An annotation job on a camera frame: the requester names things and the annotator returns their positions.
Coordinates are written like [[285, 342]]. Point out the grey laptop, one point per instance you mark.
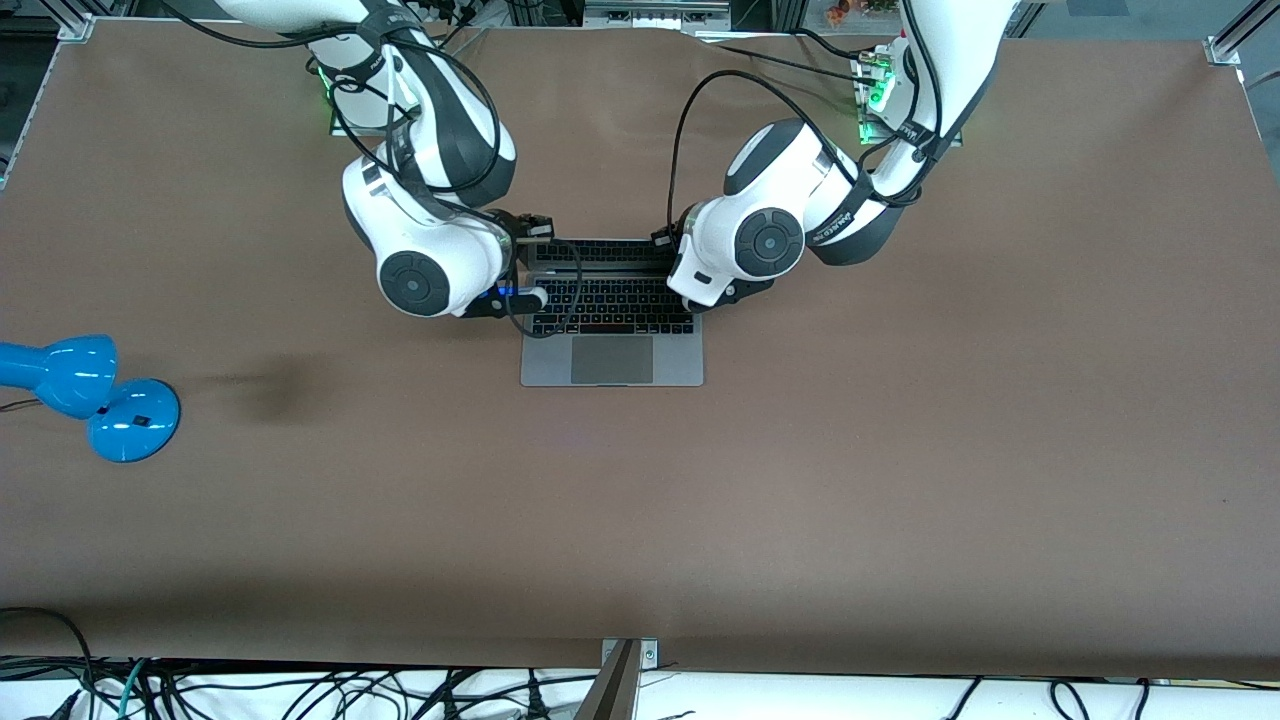
[[612, 358]]

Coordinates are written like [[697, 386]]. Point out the aluminium frame profile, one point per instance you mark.
[[1235, 35], [72, 22]]

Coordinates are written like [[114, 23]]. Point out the brown table cover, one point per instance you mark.
[[640, 520]]

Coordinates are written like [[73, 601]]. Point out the small metal bracket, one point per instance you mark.
[[650, 655]]

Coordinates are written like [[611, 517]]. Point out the dark camera stand beam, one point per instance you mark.
[[612, 695]]

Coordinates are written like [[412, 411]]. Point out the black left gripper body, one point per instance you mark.
[[676, 241]]

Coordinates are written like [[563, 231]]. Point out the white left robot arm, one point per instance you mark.
[[770, 240]]

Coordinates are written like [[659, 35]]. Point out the grey equipment box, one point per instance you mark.
[[655, 14]]

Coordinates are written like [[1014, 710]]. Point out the blue desk lamp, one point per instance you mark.
[[130, 425]]

